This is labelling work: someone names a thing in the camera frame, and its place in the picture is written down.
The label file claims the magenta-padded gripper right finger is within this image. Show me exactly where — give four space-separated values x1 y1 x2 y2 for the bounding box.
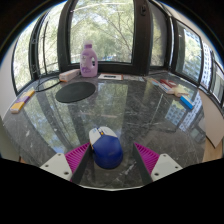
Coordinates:
132 142 183 186

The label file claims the purple detergent bottle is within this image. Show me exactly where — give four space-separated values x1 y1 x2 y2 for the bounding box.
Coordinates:
79 41 100 79

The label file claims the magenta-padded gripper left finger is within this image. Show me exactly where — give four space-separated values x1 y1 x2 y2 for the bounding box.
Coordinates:
39 142 93 186

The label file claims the striped flat book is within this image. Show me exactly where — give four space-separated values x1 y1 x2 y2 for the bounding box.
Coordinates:
147 77 172 94

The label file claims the round black mouse pad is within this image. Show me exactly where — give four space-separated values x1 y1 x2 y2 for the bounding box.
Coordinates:
54 81 97 104

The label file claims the blue and white computer mouse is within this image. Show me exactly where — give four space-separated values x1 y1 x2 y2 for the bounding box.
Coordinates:
88 125 125 170

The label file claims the blue box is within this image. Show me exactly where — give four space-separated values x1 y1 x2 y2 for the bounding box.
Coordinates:
178 94 195 111

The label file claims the orange and white carton box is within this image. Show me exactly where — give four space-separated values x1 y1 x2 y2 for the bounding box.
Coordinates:
58 68 82 83

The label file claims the white framed card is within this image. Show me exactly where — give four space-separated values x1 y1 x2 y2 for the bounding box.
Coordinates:
97 72 125 82

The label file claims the red book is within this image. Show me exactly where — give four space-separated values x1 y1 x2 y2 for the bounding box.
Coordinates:
159 78 178 89

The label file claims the pale flat leaflet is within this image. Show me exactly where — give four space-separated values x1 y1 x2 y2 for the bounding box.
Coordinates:
123 74 146 83

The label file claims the beige book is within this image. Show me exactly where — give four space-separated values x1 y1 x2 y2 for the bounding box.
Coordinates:
167 84 191 98

